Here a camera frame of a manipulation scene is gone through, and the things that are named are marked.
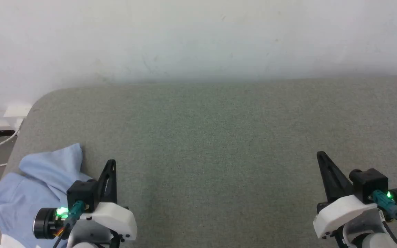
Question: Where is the black cable with teal plug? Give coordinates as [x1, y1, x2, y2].
[52, 200, 86, 248]
[370, 190, 397, 240]

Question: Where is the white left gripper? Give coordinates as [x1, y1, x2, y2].
[77, 159, 138, 248]

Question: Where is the white wall socket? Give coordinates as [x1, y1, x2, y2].
[3, 103, 32, 131]

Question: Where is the grey-green fabric sofa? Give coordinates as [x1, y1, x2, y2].
[0, 75, 397, 248]

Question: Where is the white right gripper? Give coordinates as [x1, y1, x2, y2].
[313, 151, 380, 240]

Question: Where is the light blue shirt white collar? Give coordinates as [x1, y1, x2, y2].
[0, 143, 94, 248]

